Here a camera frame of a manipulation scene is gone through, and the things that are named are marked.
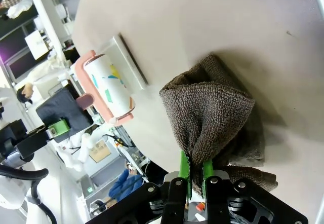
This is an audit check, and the grey machine with green light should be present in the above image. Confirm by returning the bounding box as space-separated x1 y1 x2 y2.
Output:
79 175 96 200

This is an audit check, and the white rectangular tray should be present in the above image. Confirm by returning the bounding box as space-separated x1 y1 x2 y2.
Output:
101 33 149 91

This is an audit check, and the yellow and black cable bundle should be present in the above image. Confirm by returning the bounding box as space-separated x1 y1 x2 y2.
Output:
102 132 136 149

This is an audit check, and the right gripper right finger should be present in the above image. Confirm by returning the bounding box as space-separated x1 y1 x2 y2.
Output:
200 159 231 224

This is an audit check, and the brown knitted cloth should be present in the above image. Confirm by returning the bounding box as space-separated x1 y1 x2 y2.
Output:
158 54 278 197

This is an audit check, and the person in blue jacket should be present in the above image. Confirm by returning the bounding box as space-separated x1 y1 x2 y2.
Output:
108 166 144 202

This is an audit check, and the white paper box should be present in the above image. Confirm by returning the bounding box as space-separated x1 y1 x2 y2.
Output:
24 29 49 60

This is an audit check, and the brown cardboard box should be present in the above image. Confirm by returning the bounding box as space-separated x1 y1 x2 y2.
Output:
88 138 112 163

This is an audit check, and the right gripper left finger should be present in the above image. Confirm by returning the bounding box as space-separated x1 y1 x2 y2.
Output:
163 150 193 224

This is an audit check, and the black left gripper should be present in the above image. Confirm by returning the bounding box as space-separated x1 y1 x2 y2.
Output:
0 119 71 168

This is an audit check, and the pink handled white lint roller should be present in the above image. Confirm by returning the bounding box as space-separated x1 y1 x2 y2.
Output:
35 49 136 143

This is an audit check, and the person with black hair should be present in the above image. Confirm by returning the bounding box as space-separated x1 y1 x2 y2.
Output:
16 81 35 106

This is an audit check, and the dark computer monitor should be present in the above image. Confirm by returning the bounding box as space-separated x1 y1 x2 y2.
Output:
0 31 34 81

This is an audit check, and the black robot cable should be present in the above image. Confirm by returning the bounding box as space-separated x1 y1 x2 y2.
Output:
0 164 49 182

